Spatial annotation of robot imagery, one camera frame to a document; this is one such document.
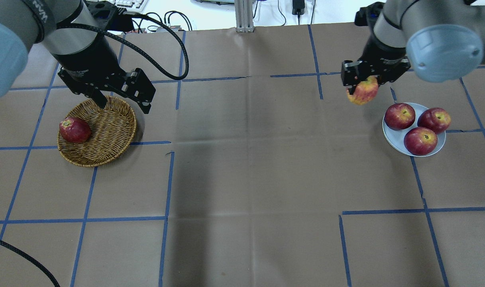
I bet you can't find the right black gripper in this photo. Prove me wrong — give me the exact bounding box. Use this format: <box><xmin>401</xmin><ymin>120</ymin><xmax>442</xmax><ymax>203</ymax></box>
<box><xmin>341</xmin><ymin>34</ymin><xmax>410</xmax><ymax>96</ymax></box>

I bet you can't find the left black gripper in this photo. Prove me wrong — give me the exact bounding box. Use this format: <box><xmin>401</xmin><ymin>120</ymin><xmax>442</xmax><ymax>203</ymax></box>
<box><xmin>58</xmin><ymin>38</ymin><xmax>155</xmax><ymax>114</ymax></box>

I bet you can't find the yellow-red apple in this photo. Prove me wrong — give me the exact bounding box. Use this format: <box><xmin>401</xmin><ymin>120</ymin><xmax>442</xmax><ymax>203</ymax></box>
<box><xmin>346</xmin><ymin>76</ymin><xmax>379</xmax><ymax>105</ymax></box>

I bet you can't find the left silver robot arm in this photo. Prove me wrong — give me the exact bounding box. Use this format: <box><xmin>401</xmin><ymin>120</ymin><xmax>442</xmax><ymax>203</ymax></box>
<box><xmin>0</xmin><ymin>0</ymin><xmax>155</xmax><ymax>114</ymax></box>

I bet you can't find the woven wicker basket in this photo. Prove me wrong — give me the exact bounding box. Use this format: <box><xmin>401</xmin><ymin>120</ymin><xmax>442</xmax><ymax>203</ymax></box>
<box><xmin>57</xmin><ymin>96</ymin><xmax>137</xmax><ymax>167</ymax></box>

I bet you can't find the red plate apple left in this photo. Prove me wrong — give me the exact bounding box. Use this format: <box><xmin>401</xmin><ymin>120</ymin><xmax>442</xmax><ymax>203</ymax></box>
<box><xmin>384</xmin><ymin>103</ymin><xmax>416</xmax><ymax>131</ymax></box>

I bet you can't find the red plate apple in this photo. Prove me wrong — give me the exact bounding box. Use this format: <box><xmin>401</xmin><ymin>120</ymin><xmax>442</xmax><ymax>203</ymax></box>
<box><xmin>384</xmin><ymin>103</ymin><xmax>416</xmax><ymax>131</ymax></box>
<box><xmin>417</xmin><ymin>107</ymin><xmax>452</xmax><ymax>134</ymax></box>
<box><xmin>403</xmin><ymin>127</ymin><xmax>438</xmax><ymax>156</ymax></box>

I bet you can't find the dark red basket apple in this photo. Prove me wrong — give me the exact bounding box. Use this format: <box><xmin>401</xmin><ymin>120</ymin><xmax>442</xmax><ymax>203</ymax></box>
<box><xmin>59</xmin><ymin>117</ymin><xmax>92</xmax><ymax>143</ymax></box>

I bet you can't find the light blue plate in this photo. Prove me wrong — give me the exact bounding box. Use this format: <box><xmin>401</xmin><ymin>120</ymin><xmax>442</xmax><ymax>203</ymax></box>
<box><xmin>382</xmin><ymin>103</ymin><xmax>446</xmax><ymax>157</ymax></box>

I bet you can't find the red plate apple back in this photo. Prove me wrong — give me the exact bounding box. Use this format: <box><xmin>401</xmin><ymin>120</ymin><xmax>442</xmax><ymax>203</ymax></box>
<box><xmin>417</xmin><ymin>107</ymin><xmax>452</xmax><ymax>134</ymax></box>

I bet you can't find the red plate apple front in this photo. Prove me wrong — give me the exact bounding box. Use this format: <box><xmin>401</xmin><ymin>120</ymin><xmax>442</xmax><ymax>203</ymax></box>
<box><xmin>403</xmin><ymin>127</ymin><xmax>438</xmax><ymax>156</ymax></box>

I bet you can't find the usb hub box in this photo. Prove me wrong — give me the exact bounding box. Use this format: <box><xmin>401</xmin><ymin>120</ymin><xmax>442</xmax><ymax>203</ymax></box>
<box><xmin>155</xmin><ymin>26</ymin><xmax>184</xmax><ymax>32</ymax></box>

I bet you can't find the white keyboard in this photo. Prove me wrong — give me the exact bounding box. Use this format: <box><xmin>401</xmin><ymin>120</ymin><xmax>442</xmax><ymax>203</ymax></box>
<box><xmin>108</xmin><ymin>0</ymin><xmax>150</xmax><ymax>13</ymax></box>

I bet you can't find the black power adapter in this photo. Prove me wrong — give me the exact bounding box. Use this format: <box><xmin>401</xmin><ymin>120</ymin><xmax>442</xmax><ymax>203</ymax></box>
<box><xmin>292</xmin><ymin>0</ymin><xmax>306</xmax><ymax>15</ymax></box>

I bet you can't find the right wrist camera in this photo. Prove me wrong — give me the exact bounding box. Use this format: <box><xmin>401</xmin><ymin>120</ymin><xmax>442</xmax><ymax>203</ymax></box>
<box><xmin>354</xmin><ymin>2</ymin><xmax>385</xmax><ymax>27</ymax></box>

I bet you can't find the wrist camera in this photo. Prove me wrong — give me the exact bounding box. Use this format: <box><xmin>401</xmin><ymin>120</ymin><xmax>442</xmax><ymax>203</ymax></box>
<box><xmin>354</xmin><ymin>2</ymin><xmax>385</xmax><ymax>27</ymax></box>
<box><xmin>84</xmin><ymin>0</ymin><xmax>134</xmax><ymax>32</ymax></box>

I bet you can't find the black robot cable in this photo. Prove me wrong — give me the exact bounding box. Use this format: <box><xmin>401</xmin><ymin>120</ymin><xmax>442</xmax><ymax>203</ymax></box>
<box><xmin>57</xmin><ymin>14</ymin><xmax>190</xmax><ymax>81</ymax></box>

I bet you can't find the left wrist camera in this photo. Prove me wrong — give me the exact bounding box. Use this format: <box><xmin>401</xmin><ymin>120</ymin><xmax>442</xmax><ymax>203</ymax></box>
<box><xmin>84</xmin><ymin>0</ymin><xmax>134</xmax><ymax>32</ymax></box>

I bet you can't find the aluminium frame post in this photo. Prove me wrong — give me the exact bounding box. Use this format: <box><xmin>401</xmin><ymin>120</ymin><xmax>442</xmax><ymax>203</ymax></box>
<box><xmin>234</xmin><ymin>0</ymin><xmax>255</xmax><ymax>33</ymax></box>

